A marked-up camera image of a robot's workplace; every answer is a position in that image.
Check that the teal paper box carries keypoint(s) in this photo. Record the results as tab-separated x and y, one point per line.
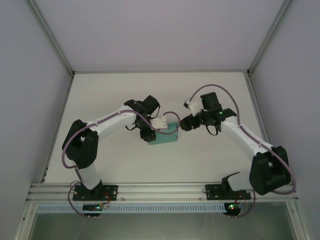
167	138

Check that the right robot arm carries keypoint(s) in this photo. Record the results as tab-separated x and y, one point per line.
245	137

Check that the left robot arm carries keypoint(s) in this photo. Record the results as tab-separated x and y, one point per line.
110	122

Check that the left circuit board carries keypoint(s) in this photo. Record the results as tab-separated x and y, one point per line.
92	207

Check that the circuit board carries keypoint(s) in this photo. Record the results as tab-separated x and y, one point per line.
92	207
233	207

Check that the right circuit board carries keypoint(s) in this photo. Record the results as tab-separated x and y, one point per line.
233	207

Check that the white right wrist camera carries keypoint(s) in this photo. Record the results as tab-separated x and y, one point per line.
193	106

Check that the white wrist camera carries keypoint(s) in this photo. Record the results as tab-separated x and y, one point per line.
193	106
160	122

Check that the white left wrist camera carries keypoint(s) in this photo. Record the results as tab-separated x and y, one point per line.
160	122

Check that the aluminium table side rail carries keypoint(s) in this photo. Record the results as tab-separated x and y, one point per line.
58	112
260	112

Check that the aluminium mounting rail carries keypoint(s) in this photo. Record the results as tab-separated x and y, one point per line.
160	192

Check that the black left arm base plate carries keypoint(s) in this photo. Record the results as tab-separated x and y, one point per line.
110	192

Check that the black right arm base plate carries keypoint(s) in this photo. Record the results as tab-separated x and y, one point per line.
212	191

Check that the aluminium frame post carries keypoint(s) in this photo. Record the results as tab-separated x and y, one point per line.
270	37
50	37

